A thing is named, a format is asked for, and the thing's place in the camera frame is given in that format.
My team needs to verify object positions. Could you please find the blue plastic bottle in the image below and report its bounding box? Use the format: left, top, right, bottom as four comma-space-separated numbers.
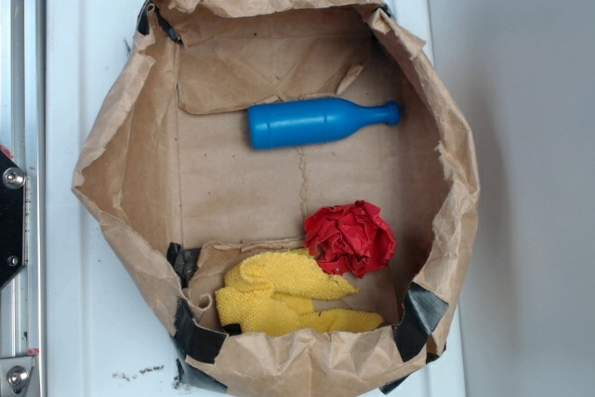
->
247, 98, 401, 150

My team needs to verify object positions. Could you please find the crumpled red paper ball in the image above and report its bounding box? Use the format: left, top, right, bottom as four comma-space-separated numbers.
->
304, 200, 397, 278

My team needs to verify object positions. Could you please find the yellow microfiber cloth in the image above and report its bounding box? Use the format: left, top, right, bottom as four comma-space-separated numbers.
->
215, 249, 383, 337

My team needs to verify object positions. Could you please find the brown paper bag bin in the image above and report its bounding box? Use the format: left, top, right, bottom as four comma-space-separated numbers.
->
73, 0, 480, 396

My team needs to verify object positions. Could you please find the black mounting bracket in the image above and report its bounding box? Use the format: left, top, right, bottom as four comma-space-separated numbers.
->
0, 146, 28, 289

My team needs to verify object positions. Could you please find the aluminium frame rail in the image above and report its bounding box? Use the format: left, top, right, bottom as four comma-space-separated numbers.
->
1, 0, 47, 396

